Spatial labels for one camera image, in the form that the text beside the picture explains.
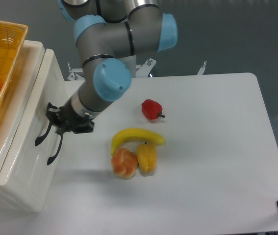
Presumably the white top drawer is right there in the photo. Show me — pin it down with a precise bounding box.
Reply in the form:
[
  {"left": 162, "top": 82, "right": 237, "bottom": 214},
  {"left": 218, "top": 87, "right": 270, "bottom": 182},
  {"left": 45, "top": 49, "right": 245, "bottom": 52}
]
[{"left": 0, "top": 49, "right": 68, "bottom": 212}]

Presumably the yellow toy bell pepper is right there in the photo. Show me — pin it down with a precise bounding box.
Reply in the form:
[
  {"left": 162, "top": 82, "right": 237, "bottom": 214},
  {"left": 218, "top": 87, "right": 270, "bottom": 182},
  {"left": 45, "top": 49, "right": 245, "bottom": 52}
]
[{"left": 136, "top": 143, "right": 157, "bottom": 174}]

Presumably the red toy bell pepper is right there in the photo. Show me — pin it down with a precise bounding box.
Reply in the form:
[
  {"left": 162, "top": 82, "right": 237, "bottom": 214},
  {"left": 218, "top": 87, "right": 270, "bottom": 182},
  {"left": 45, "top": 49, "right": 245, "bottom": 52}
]
[{"left": 141, "top": 99, "right": 165, "bottom": 120}]

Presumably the yellow toy banana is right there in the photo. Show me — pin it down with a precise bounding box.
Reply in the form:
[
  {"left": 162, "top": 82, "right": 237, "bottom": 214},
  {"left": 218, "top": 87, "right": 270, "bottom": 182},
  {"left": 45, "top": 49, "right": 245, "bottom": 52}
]
[{"left": 110, "top": 128, "right": 166, "bottom": 156}]

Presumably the white drawer cabinet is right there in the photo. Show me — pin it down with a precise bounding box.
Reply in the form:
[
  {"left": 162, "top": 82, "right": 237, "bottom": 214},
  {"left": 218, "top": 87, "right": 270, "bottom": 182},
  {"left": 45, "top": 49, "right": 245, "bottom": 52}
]
[{"left": 0, "top": 40, "right": 45, "bottom": 210}]

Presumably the knotted bread roll toy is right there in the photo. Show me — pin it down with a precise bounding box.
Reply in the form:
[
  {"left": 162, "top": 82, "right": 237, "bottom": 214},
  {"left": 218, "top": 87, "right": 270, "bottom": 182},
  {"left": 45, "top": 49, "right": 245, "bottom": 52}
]
[{"left": 111, "top": 148, "right": 138, "bottom": 179}]

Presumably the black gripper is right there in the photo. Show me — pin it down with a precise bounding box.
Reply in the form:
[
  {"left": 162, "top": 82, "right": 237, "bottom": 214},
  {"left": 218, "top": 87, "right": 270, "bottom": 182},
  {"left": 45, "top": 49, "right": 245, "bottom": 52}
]
[{"left": 46, "top": 100, "right": 94, "bottom": 135}]

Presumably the black upper drawer handle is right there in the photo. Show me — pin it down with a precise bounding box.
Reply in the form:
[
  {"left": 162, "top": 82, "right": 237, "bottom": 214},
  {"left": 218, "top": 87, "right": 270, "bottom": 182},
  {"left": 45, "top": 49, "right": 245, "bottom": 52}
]
[{"left": 35, "top": 121, "right": 53, "bottom": 147}]

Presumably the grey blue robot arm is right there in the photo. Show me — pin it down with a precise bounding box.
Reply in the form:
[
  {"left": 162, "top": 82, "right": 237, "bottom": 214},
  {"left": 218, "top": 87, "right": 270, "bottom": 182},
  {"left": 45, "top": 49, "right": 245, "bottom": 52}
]
[{"left": 47, "top": 0, "right": 178, "bottom": 135}]

